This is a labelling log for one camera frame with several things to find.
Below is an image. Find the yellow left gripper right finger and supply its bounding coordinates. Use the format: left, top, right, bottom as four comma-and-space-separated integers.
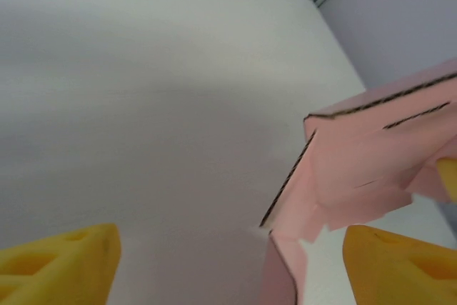
342, 225, 457, 305

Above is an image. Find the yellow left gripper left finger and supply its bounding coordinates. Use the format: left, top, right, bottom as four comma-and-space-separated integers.
0, 222, 122, 305

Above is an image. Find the pink paper box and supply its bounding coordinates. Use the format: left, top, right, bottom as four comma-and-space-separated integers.
258, 60, 457, 305

